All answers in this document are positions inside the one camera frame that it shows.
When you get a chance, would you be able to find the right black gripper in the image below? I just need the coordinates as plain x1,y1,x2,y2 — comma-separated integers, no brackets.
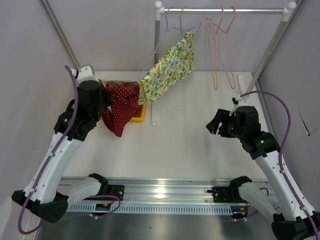
205,108,246,141

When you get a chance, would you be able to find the red polka dot cloth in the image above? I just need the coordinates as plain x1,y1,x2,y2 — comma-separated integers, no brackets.
101,81,140,137

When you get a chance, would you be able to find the lemon print skirt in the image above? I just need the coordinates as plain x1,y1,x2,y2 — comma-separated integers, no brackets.
138,30,195,105

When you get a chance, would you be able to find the blue wire hanger front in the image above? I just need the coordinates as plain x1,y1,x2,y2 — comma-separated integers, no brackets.
139,1,202,82

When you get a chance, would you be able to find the blue wire hanger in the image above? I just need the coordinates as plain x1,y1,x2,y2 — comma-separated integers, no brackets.
141,6,186,83
139,1,202,82

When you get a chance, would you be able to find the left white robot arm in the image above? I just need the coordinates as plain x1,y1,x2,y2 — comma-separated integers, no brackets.
11,80,123,223

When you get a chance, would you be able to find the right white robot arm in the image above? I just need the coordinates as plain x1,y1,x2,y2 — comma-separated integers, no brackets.
206,106,320,240

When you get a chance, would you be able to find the yellow plastic tray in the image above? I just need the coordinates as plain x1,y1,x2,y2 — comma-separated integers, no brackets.
102,80,147,123

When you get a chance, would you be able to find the silver clothes rack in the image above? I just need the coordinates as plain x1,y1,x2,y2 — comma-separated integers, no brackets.
149,1,297,127

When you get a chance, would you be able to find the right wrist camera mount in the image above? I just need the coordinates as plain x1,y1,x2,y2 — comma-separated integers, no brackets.
229,95,250,116

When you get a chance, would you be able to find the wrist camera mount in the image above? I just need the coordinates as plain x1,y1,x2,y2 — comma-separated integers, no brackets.
229,95,250,116
71,64,99,85

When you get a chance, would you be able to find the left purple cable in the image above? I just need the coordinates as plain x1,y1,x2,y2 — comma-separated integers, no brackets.
17,64,121,235

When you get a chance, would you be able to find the purple cable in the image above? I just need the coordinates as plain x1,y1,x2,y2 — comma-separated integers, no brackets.
224,90,320,238
17,64,121,235

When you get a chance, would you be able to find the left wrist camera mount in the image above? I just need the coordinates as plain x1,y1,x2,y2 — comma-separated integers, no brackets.
71,64,99,85

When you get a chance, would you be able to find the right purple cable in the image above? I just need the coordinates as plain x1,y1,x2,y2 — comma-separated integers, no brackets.
224,90,320,238

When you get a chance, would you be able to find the pink wire hanger left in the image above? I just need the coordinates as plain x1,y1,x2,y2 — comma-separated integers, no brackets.
205,7,224,90

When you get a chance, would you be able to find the pink wire hanger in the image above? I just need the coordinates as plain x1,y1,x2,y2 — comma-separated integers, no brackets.
205,7,224,90
216,6,237,90

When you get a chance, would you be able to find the pink wire hanger right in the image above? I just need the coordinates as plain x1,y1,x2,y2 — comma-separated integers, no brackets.
216,6,237,90

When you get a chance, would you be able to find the blue wire hanger back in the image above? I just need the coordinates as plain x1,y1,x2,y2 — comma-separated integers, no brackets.
141,6,186,83

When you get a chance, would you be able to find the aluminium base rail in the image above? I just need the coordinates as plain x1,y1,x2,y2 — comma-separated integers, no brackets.
57,176,306,216

